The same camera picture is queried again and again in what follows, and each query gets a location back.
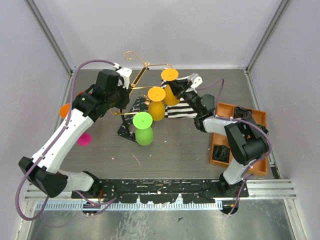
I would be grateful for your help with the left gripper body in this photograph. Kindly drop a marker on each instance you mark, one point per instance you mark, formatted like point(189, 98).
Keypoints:
point(119, 99)

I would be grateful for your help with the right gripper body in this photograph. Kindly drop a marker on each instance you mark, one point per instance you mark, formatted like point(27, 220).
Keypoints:
point(190, 96)

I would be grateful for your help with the gold wine glass rack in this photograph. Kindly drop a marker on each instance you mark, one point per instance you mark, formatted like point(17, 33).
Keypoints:
point(139, 104)

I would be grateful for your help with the green plastic wine glass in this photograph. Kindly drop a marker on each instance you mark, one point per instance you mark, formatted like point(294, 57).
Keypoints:
point(144, 134)

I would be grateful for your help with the pink plastic wine glass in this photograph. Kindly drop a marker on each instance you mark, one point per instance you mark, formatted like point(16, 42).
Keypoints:
point(84, 139)

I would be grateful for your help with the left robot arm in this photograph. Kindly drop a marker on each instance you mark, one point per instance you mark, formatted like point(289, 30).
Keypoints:
point(111, 90)

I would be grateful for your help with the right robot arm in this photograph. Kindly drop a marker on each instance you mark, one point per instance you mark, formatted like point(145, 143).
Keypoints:
point(248, 143)

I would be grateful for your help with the orange plastic wine glass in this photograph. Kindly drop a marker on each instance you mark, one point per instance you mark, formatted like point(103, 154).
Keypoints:
point(63, 112)

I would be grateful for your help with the black white striped cloth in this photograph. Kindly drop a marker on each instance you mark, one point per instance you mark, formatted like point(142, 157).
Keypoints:
point(176, 109)

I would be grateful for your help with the rolled dark sock top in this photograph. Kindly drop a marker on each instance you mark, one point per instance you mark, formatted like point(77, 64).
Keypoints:
point(241, 112)

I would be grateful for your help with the rolled dark sock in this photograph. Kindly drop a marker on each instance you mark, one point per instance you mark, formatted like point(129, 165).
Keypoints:
point(221, 153)
point(241, 112)

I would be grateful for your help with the rolled dark sock bottom left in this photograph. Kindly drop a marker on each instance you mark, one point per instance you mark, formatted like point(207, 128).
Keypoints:
point(221, 153)

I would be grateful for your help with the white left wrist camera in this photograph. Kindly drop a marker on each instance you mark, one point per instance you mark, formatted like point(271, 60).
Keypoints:
point(125, 74)

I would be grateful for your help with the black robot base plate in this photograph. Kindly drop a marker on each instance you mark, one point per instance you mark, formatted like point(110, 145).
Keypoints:
point(160, 191)

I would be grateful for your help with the aluminium frame rail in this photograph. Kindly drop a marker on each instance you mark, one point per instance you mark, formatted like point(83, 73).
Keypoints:
point(258, 189)

